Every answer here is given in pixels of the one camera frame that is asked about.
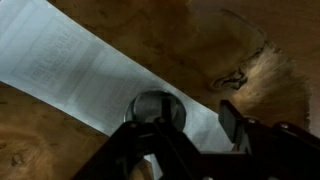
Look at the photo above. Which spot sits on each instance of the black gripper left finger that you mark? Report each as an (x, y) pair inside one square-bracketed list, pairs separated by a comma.
[(146, 146)]

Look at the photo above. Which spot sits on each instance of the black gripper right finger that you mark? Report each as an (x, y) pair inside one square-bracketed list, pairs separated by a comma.
[(266, 143)]

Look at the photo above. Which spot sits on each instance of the long white paper receipt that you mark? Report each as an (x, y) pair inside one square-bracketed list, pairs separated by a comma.
[(66, 66)]

